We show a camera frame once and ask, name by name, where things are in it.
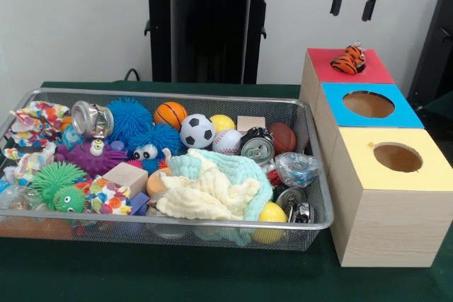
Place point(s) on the green spiky rubber toy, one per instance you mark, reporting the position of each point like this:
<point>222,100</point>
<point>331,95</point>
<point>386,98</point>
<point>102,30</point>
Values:
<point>58,189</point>

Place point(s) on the yellow ball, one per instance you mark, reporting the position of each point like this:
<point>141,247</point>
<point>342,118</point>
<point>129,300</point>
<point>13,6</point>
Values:
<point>223,122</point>

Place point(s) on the blue spiky rubber ball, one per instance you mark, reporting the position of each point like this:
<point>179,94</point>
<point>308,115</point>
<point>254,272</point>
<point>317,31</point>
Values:
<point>128,115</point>

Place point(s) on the cream and mint cloth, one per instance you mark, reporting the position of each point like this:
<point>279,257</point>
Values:
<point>205,189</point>

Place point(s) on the orange striped tiger plush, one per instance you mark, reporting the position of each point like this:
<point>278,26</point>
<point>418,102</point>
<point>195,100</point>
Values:
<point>348,61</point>

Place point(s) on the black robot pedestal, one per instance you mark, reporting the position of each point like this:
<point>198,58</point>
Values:
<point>209,40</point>

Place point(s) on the orange toy basketball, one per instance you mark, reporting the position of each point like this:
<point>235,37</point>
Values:
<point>170,115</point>

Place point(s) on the dark green tablecloth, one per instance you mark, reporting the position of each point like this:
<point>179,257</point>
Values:
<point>442,111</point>
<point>177,277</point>

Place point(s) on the purple spiky rubber toy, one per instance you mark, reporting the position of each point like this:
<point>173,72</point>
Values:
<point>92,162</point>

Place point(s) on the black and white soccer ball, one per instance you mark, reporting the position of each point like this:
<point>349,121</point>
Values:
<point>196,131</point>

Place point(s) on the brown toy football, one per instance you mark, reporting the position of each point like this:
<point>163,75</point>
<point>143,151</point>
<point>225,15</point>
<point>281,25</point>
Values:
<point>283,138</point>

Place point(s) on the white toy baseball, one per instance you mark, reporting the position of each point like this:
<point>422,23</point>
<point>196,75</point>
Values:
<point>227,142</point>

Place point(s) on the wooden box with three holes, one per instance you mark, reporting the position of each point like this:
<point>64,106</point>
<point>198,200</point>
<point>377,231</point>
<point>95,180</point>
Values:
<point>389,224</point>

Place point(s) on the crushed silver drink can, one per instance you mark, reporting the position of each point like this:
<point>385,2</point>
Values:
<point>257,148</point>

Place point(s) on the black monitor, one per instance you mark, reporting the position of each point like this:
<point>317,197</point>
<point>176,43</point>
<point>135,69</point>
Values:
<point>439,51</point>

